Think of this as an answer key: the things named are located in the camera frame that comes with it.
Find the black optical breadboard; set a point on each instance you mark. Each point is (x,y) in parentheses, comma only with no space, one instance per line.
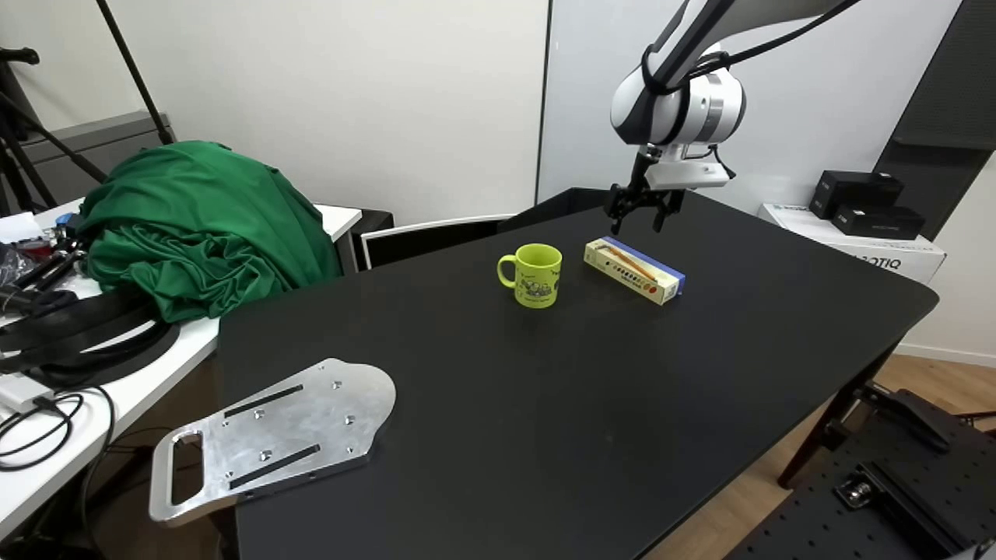
(892,500)

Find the black camera tripod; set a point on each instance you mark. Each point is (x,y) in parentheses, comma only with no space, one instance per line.
(20,134)

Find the black flat device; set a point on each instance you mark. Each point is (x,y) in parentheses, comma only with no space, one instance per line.
(882,222)

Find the black device box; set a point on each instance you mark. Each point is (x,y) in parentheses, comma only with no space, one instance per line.
(850,191)

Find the black framed panel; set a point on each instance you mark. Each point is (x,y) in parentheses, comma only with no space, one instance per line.
(436,241)

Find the white and blue pencil box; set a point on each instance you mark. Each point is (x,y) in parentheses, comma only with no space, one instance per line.
(642,279)

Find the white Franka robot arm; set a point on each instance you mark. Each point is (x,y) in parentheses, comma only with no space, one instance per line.
(705,111)

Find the black tripod pole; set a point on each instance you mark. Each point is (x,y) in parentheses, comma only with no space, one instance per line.
(134,71)

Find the black table leg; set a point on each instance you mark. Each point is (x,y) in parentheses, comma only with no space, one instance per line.
(828,425)

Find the yellow-green mug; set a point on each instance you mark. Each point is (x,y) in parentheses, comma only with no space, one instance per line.
(533,281)

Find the green cloth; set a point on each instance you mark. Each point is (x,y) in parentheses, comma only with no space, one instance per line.
(198,227)

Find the grey cabinet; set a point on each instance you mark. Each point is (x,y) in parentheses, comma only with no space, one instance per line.
(93,144)

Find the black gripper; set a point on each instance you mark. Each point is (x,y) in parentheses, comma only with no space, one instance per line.
(648,189)

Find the white desk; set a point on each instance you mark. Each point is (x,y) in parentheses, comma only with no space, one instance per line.
(143,376)

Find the white cardboard box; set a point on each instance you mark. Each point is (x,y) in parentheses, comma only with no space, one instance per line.
(882,252)

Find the silver metal mounting plate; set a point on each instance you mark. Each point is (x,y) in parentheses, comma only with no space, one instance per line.
(280,431)

